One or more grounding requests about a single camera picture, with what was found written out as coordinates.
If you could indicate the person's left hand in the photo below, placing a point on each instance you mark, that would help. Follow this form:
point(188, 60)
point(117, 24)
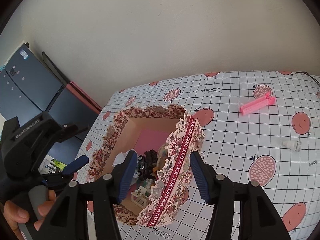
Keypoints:
point(15, 213)

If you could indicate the black toy figure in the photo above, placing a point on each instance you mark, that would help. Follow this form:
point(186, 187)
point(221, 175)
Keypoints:
point(151, 156)

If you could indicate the white plastic clip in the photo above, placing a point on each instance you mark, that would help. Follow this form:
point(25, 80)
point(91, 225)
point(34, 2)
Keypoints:
point(140, 197)

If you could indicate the small white dropper bottle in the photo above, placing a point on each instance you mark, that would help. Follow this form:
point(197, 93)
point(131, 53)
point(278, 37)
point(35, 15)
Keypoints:
point(293, 145)

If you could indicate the pink plastic sealing clip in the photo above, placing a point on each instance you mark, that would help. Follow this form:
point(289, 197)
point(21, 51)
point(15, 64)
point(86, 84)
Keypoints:
point(255, 106)

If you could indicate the green carton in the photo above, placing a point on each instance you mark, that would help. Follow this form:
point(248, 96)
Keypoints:
point(58, 164)

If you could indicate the white paper ball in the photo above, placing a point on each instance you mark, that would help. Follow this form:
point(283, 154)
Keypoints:
point(119, 159)

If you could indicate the dark blue refrigerator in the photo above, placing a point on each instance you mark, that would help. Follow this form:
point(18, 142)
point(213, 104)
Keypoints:
point(32, 85)

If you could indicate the black flat panel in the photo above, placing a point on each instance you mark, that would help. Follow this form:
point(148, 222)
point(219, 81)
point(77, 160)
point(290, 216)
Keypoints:
point(56, 68)

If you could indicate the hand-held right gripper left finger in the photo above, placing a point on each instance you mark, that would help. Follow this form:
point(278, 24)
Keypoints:
point(127, 177)

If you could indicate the red flat board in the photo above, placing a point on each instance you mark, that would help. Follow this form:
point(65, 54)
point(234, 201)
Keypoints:
point(85, 96)

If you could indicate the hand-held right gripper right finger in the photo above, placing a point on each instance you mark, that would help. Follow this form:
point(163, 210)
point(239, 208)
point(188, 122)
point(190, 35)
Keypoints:
point(200, 177)

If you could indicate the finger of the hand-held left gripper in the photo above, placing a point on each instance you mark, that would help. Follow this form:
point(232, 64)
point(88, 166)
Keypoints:
point(75, 130)
point(75, 165)

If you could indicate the floral paper box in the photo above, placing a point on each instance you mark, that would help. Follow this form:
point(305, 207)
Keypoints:
point(180, 160)

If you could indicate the desktop with checked fruit tablecloth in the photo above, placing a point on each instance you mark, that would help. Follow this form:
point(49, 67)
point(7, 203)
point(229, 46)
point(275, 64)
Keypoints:
point(237, 140)

